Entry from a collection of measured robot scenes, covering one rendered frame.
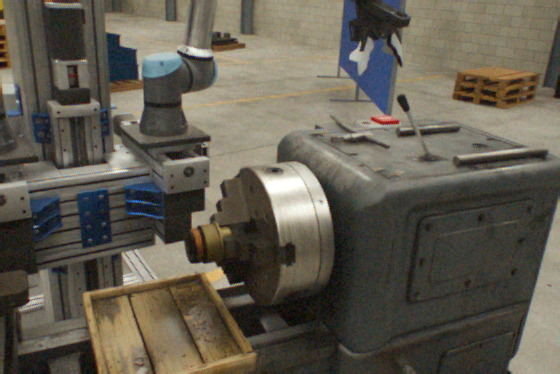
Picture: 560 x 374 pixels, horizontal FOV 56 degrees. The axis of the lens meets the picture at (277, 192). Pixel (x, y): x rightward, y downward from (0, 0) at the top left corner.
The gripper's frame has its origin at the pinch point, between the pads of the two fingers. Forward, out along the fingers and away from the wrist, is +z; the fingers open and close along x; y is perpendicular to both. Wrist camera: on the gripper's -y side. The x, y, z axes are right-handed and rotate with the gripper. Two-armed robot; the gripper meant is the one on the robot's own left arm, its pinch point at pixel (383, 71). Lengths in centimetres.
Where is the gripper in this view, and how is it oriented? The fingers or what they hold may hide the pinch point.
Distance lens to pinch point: 139.7
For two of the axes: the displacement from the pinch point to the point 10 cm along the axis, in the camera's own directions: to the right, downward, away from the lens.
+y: -5.7, -1.2, 8.1
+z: 1.5, 9.6, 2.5
